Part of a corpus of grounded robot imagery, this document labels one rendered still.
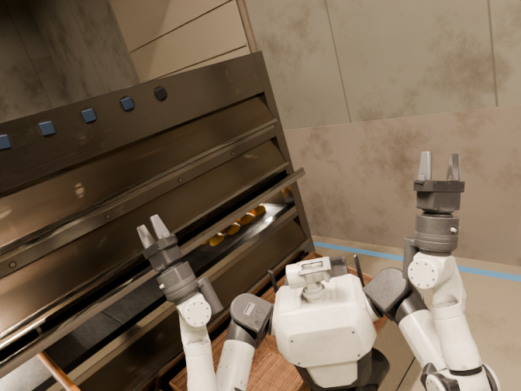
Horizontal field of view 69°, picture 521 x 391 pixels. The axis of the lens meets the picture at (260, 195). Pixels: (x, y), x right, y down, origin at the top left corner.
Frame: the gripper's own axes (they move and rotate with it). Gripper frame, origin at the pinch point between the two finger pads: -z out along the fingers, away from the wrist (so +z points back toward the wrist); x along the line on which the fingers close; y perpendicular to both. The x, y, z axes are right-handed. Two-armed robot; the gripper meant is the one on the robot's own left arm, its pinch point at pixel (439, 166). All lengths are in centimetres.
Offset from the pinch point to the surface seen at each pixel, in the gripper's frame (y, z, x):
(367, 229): 260, 59, -180
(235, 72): 130, -49, 7
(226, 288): 124, 64, 11
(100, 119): 100, -16, 71
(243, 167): 132, 1, 1
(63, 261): 94, 38, 84
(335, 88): 244, -76, -124
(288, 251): 141, 50, -32
